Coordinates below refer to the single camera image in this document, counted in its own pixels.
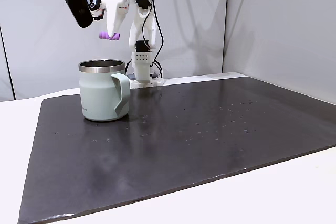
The black oval camera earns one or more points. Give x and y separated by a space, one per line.
78 6

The purple pen grip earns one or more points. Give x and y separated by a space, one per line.
105 35

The pale green steel-rimmed mug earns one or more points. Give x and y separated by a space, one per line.
101 93

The black table mat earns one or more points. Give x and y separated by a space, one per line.
170 142

